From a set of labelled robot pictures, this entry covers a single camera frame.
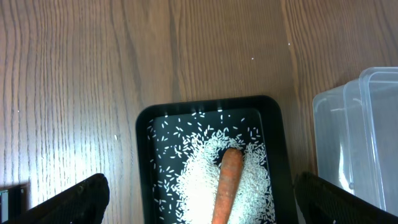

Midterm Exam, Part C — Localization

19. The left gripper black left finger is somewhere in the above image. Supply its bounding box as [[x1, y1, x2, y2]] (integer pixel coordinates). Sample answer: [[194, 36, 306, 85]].
[[1, 173, 109, 224]]

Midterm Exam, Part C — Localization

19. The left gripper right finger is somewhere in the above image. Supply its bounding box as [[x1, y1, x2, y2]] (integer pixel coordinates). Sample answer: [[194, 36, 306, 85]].
[[294, 172, 397, 224]]

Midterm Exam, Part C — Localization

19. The orange carrot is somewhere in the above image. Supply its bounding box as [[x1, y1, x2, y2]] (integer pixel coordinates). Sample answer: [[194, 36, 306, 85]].
[[211, 148, 243, 224]]

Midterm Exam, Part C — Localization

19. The white rice pile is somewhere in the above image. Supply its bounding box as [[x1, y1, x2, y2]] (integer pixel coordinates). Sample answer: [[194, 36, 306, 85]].
[[147, 110, 276, 224]]

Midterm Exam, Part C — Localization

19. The clear plastic bin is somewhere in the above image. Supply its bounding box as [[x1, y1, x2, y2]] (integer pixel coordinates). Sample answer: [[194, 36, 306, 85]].
[[313, 67, 397, 215]]

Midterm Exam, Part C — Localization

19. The black plastic tray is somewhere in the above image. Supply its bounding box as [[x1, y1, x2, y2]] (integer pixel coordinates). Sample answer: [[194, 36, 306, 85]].
[[136, 96, 298, 223]]

